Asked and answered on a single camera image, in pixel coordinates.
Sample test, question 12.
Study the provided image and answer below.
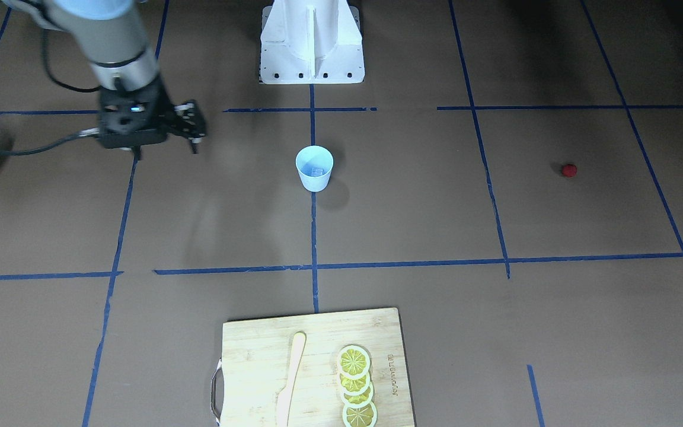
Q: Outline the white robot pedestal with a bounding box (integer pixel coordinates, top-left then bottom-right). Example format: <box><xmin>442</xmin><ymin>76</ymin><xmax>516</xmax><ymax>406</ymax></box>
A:
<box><xmin>258</xmin><ymin>1</ymin><xmax>365</xmax><ymax>85</ymax></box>

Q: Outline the wooden cutting board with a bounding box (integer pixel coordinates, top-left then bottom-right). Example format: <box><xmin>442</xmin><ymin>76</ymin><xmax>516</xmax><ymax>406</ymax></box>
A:
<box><xmin>211</xmin><ymin>308</ymin><xmax>416</xmax><ymax>426</ymax></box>

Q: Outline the yellow plastic knife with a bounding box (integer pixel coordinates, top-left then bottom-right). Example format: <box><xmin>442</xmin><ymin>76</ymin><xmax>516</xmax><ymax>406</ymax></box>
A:
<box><xmin>276</xmin><ymin>332</ymin><xmax>307</xmax><ymax>426</ymax></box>

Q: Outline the light blue cup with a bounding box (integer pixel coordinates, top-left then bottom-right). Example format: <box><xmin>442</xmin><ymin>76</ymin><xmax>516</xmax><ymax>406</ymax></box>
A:
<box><xmin>295</xmin><ymin>145</ymin><xmax>334</xmax><ymax>193</ymax></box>

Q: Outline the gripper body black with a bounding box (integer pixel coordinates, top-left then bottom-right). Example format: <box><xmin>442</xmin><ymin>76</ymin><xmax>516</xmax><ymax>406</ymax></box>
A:
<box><xmin>98</xmin><ymin>80</ymin><xmax>170</xmax><ymax>149</ymax></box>

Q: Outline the red strawberry on table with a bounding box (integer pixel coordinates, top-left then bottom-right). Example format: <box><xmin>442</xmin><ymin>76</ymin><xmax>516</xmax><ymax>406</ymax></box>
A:
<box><xmin>561</xmin><ymin>163</ymin><xmax>578</xmax><ymax>178</ymax></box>

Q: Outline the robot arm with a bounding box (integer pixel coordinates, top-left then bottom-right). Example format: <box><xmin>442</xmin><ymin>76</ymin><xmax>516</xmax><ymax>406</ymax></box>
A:
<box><xmin>7</xmin><ymin>1</ymin><xmax>173</xmax><ymax>151</ymax></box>

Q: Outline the lemon slice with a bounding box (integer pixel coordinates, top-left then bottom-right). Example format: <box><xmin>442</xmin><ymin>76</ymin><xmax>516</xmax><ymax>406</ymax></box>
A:
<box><xmin>341</xmin><ymin>402</ymin><xmax>378</xmax><ymax>427</ymax></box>
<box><xmin>341</xmin><ymin>384</ymin><xmax>375</xmax><ymax>409</ymax></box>
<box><xmin>338</xmin><ymin>373</ymin><xmax>371</xmax><ymax>397</ymax></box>
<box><xmin>336</xmin><ymin>345</ymin><xmax>371</xmax><ymax>380</ymax></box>

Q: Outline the black camera cable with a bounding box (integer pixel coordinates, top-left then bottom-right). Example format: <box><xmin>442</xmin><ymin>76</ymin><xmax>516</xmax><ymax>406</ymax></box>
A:
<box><xmin>0</xmin><ymin>27</ymin><xmax>105</xmax><ymax>157</ymax></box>

